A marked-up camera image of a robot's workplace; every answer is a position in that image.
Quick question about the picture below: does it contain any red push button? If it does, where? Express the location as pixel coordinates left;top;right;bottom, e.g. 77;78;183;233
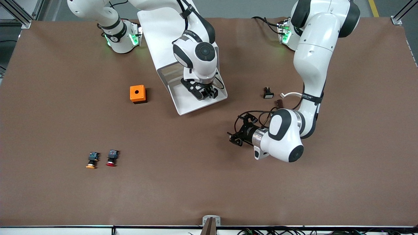
105;149;120;167

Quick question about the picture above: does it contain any yellow push button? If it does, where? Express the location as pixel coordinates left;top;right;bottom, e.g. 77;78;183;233
86;151;99;169

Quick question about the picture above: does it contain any orange button enclosure box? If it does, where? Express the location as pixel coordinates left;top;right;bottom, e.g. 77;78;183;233
130;85;148;104

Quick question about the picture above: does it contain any black arm base cable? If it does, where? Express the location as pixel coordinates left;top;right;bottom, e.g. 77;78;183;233
251;16;283;35

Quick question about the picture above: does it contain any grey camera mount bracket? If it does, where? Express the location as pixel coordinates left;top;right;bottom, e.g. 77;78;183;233
202;215;221;235

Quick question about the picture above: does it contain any black cable bundle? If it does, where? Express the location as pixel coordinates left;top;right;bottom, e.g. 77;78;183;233
237;226;418;235

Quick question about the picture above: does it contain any aluminium frame post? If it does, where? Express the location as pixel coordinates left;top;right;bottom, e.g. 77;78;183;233
391;0;418;26
0;0;44;29

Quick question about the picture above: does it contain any white table edge rail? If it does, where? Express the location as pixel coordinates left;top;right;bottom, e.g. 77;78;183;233
0;225;418;235

